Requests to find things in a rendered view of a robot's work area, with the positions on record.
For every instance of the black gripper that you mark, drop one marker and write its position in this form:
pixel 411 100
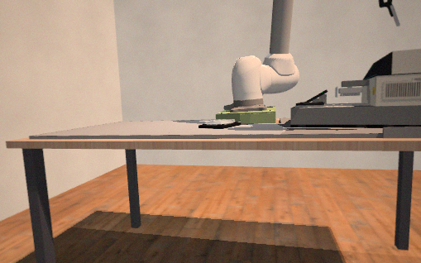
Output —
pixel 391 10

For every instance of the black rectangular frame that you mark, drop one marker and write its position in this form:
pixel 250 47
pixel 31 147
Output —
pixel 220 126

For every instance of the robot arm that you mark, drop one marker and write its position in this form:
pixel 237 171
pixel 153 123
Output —
pixel 277 74

